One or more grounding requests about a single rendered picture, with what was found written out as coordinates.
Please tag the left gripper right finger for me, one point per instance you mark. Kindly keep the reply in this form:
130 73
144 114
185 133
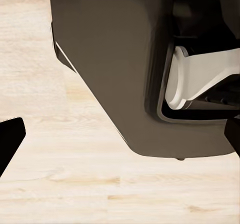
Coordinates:
232 133

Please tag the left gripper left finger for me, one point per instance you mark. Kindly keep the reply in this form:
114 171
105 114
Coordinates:
12 134

